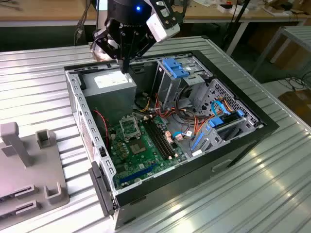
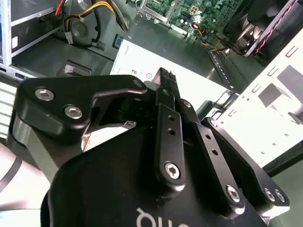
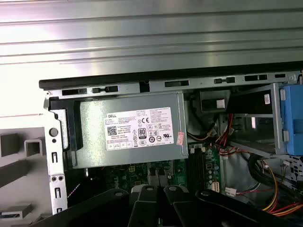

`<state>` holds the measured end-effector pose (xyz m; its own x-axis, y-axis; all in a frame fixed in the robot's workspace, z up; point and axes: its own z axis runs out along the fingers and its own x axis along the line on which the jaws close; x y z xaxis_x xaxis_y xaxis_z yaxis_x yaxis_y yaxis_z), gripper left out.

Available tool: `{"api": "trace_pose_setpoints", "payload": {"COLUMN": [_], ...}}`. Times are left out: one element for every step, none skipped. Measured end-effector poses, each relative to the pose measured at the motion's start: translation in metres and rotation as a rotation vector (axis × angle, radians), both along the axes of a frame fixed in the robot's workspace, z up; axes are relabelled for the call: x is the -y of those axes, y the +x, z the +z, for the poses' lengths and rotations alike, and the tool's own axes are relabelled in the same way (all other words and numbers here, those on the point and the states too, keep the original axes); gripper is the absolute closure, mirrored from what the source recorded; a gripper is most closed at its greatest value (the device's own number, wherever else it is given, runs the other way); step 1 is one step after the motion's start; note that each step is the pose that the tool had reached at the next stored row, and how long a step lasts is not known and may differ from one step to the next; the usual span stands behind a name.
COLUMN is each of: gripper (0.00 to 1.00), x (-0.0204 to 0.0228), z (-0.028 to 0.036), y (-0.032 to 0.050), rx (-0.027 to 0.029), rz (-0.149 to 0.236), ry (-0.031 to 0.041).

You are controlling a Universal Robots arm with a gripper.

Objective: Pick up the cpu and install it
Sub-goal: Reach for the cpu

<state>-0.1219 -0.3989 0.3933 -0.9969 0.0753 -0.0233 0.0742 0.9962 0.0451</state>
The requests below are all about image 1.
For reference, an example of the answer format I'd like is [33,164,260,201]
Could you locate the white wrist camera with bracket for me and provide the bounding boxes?
[145,0,186,44]

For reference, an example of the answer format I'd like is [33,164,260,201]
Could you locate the blue expansion slot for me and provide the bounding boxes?
[119,162,158,184]

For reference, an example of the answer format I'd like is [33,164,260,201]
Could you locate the metal drive cage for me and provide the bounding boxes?
[155,57,212,112]

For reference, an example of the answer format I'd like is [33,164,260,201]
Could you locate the black case latch bar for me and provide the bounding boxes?
[87,160,117,217]

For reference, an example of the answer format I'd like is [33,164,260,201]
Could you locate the perforated metal disk bay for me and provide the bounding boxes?
[194,78,266,156]

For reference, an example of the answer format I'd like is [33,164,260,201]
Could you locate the black RAM slot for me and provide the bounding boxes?
[145,118,173,160]
[142,119,171,161]
[151,116,180,157]
[148,117,176,159]

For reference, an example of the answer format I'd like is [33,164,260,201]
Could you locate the orange power wire bundle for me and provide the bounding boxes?
[154,93,234,146]

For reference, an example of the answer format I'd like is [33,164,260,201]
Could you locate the grey power supply unit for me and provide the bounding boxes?
[81,67,138,122]

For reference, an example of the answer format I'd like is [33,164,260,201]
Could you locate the blue disk carrier with disk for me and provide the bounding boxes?
[207,109,245,129]

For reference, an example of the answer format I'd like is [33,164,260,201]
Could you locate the brown cardboard box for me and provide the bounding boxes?
[277,89,311,127]

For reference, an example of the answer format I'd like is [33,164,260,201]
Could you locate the white flat box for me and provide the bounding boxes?
[217,2,249,14]

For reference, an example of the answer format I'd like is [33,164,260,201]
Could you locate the grey parts rack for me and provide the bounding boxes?
[0,122,70,230]

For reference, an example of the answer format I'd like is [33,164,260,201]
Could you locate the metal frame side table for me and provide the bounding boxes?
[251,25,311,78]

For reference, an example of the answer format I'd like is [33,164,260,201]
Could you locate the yellow black power wires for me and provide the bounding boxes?
[134,92,156,115]

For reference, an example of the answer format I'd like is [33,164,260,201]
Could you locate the thin cable with silver plug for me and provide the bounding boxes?
[74,0,88,46]

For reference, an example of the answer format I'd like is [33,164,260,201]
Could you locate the black open PC case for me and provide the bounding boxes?
[63,50,280,230]

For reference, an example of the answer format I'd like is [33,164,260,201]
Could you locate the wooden desk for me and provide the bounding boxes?
[0,0,311,28]

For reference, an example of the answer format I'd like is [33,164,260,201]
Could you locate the red black fan wire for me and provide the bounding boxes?
[93,109,110,149]

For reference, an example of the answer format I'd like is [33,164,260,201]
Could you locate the blue plastic rail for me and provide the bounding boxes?
[190,132,205,151]

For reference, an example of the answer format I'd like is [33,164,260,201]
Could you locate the green motherboard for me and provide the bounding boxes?
[108,114,188,191]

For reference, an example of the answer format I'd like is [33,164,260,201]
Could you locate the light blue data wire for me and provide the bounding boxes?
[210,99,231,117]

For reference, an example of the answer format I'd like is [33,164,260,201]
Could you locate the blue plastic drive caddy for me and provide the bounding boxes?
[162,58,192,80]

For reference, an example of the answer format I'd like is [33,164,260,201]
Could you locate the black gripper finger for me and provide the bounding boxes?
[125,30,156,73]
[93,29,126,74]

